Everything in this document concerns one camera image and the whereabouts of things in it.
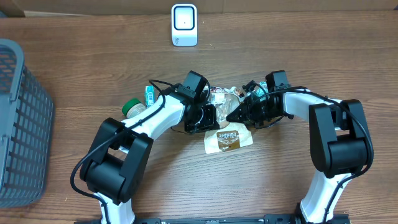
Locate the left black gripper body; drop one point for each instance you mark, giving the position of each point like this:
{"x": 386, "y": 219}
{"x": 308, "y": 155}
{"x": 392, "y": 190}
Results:
{"x": 204, "y": 119}

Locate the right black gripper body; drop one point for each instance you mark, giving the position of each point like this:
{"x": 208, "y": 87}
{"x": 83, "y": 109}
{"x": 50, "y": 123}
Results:
{"x": 260, "y": 111}

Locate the beige snack pouch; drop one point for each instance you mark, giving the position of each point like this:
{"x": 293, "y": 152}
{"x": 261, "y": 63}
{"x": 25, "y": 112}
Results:
{"x": 230, "y": 135}

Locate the teal wet wipes packet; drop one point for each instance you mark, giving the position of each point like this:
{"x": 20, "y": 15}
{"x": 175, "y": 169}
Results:
{"x": 261, "y": 89}

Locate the green lid jar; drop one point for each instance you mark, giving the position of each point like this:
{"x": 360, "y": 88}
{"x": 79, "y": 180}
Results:
{"x": 133, "y": 108}

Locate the small teal white packet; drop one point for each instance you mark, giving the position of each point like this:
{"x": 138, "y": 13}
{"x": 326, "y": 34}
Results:
{"x": 150, "y": 96}

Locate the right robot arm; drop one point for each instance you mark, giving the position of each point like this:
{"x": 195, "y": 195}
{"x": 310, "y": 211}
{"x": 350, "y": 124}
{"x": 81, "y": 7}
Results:
{"x": 340, "y": 146}

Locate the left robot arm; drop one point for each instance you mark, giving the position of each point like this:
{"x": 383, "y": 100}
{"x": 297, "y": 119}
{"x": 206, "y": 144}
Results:
{"x": 115, "y": 163}

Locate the white barcode scanner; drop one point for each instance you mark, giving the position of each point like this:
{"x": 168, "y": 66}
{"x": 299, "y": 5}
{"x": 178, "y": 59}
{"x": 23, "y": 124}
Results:
{"x": 184, "y": 25}

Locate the grey plastic mesh basket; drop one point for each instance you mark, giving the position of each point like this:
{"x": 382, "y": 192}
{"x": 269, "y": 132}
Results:
{"x": 27, "y": 118}

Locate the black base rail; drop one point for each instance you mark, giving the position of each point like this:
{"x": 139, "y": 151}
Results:
{"x": 217, "y": 220}

